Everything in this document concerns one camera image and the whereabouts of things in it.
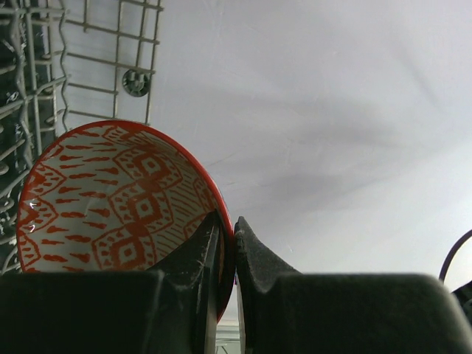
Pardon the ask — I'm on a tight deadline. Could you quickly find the red geometric pattern bowl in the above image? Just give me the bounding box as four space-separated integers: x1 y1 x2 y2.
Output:
16 120 235 314

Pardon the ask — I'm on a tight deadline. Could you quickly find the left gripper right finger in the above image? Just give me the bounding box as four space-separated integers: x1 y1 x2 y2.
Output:
235 218 471 353

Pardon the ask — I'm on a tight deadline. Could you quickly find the grey wire dish rack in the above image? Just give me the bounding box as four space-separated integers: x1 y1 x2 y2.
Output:
1 1 164 274

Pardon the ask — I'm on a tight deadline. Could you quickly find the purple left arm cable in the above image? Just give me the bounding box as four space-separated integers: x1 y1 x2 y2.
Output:
437 228 472 283

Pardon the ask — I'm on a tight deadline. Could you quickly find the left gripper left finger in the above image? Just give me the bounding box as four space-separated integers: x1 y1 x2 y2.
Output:
1 212 221 353

